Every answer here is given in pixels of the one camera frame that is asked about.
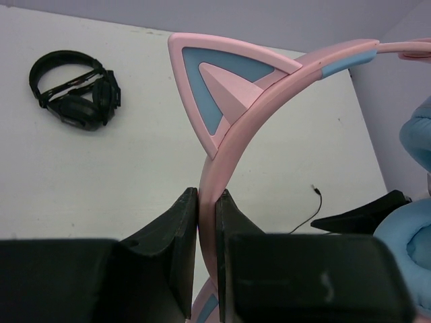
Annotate pink blue cat-ear headphones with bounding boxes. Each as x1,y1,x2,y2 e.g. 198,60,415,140
168,32,431,323

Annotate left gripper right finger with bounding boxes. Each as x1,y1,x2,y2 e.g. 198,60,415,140
215,189,264,322

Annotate black headphones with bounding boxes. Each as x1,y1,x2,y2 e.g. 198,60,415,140
29,50,121,131

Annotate thin black audio cable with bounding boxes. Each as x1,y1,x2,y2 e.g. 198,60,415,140
286,183,324,235

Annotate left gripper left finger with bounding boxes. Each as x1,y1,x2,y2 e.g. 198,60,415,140
114,188,197,318

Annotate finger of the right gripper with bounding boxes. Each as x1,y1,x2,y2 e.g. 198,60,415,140
310,190,412,234

